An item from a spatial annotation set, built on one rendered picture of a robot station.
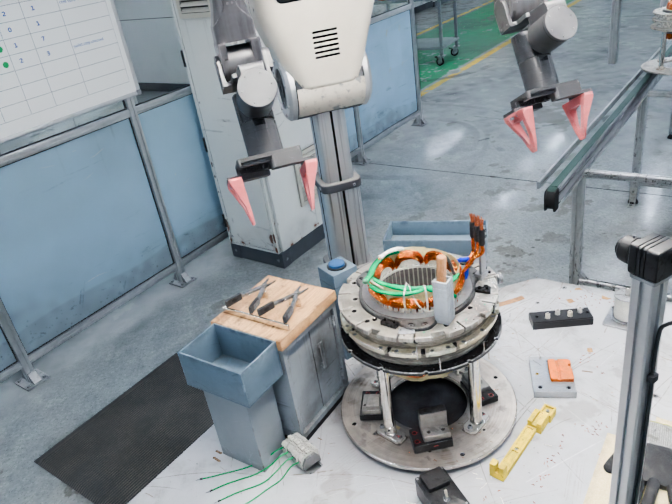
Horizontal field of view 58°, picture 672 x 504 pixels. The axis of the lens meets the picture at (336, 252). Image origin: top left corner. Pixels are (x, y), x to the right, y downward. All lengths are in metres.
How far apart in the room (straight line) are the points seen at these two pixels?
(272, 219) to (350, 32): 2.18
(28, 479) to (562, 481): 2.14
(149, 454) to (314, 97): 1.70
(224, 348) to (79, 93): 2.11
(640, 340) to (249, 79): 0.62
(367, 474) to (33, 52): 2.43
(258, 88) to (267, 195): 2.58
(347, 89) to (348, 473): 0.86
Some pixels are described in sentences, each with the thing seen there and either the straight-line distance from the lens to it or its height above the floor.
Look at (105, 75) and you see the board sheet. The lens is 3.32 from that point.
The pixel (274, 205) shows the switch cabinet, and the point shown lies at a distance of 3.48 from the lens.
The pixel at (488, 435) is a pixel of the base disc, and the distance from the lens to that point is 1.34.
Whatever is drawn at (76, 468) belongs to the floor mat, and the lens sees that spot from 2.78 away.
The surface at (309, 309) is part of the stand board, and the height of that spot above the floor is 1.07.
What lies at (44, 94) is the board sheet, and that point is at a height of 1.27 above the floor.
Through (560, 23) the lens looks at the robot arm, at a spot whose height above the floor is 1.57.
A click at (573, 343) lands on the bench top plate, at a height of 0.78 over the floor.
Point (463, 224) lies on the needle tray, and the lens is 1.57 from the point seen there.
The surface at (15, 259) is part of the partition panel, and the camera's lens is 3.20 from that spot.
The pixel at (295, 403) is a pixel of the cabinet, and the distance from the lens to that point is 1.31.
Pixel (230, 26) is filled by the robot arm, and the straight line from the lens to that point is 0.99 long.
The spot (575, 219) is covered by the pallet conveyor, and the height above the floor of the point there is 0.46.
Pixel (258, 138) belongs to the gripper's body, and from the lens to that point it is 0.96.
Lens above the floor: 1.76
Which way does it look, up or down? 28 degrees down
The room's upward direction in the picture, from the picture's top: 9 degrees counter-clockwise
